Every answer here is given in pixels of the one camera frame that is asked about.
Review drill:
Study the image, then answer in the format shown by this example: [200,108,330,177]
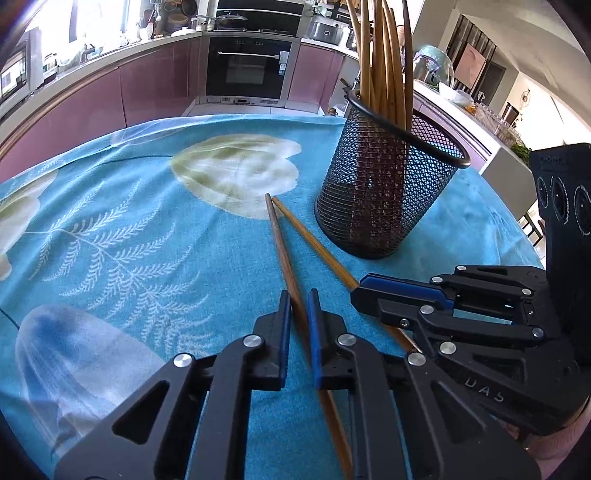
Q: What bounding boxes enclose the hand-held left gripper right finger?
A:
[307,289,542,480]

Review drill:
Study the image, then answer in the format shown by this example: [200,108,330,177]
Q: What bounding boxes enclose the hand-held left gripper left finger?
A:
[54,290,293,480]

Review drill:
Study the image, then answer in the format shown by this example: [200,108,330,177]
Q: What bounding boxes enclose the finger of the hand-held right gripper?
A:
[351,286,546,356]
[360,265,546,310]

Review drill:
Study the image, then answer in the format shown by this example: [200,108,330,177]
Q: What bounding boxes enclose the red-handled wooden chopstick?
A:
[264,193,354,480]
[271,196,421,354]

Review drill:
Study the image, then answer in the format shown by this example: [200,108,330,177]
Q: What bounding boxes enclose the black mesh utensil holder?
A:
[314,89,472,260]

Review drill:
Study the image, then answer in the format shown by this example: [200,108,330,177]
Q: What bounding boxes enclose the bunch of wooden chopsticks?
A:
[345,0,416,250]

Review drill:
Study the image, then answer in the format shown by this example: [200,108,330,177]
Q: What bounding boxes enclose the person's right forearm pink sleeve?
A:
[505,406,591,480]

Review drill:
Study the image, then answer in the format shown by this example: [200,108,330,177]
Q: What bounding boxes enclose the clear glass bowl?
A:
[475,104,518,134]

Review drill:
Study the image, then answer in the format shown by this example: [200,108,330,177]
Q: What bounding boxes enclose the blue floral tablecloth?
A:
[0,113,546,480]

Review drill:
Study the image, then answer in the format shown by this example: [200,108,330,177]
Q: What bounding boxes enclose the purple kitchen cabinets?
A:
[0,37,204,171]
[286,44,490,162]

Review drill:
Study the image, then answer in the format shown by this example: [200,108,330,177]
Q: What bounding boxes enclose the teal glass dome cover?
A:
[413,45,455,86]

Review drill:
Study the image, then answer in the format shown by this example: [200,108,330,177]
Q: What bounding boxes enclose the pink framed picture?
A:
[455,44,485,86]

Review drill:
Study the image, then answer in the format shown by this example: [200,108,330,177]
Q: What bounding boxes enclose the black built-in oven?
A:
[205,36,301,103]

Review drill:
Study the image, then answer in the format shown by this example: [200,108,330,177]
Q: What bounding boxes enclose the silver rice cooker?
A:
[307,16,347,44]

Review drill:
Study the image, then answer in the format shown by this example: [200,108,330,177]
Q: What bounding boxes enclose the black range hood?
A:
[216,0,310,35]

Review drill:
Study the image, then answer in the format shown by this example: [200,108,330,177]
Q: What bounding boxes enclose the white microwave oven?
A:
[0,39,33,107]

